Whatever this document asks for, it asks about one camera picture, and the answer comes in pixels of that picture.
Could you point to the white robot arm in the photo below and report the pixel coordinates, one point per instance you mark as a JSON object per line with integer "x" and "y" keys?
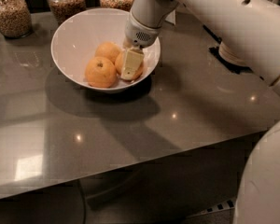
{"x": 251, "y": 28}

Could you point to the left glass cereal jar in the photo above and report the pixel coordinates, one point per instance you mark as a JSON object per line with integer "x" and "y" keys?
{"x": 15, "y": 18}

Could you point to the orange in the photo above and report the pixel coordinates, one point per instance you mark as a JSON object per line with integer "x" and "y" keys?
{"x": 108, "y": 50}
{"x": 119, "y": 65}
{"x": 100, "y": 72}

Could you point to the stack of white plates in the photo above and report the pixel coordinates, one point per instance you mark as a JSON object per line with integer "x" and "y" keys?
{"x": 229, "y": 56}

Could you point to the black white striped tape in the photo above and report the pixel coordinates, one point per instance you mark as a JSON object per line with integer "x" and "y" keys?
{"x": 223, "y": 206}

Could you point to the middle glass cereal jar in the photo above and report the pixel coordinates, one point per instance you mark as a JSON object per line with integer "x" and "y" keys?
{"x": 65, "y": 9}

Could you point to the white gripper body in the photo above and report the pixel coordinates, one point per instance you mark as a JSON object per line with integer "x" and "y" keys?
{"x": 139, "y": 33}

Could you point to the white ceramic bowl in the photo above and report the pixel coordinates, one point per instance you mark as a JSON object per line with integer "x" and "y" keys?
{"x": 75, "y": 41}

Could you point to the white folded sign card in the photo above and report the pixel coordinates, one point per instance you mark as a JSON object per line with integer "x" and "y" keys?
{"x": 171, "y": 18}

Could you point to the black wire rack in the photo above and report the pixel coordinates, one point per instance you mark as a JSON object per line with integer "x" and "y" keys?
{"x": 214, "y": 51}

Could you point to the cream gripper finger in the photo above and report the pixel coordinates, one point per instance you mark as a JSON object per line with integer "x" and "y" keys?
{"x": 132, "y": 60}

